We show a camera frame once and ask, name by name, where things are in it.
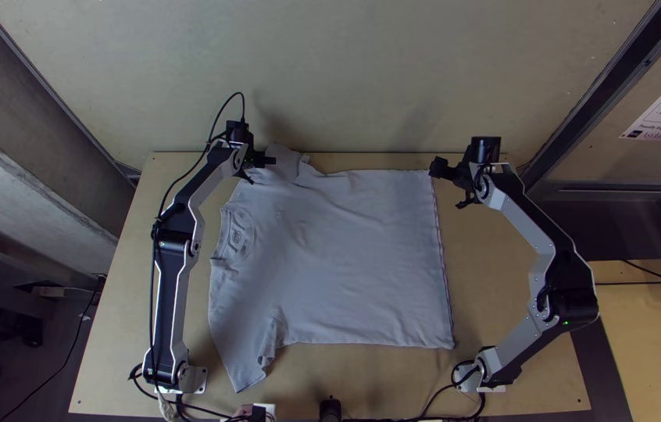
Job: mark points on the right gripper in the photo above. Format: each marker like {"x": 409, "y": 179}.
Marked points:
{"x": 460, "y": 174}

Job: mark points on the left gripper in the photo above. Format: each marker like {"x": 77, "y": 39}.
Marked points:
{"x": 248, "y": 157}

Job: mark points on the light grey t-shirt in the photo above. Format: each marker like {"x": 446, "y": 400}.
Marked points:
{"x": 330, "y": 252}

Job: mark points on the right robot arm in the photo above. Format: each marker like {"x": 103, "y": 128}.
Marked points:
{"x": 565, "y": 281}

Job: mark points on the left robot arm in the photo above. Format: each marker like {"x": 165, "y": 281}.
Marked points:
{"x": 169, "y": 293}

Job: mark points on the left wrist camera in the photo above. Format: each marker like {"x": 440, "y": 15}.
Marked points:
{"x": 237, "y": 132}

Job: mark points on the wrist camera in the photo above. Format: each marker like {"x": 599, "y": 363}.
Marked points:
{"x": 237, "y": 132}
{"x": 485, "y": 149}

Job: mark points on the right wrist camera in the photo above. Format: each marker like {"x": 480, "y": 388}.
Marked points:
{"x": 485, "y": 149}

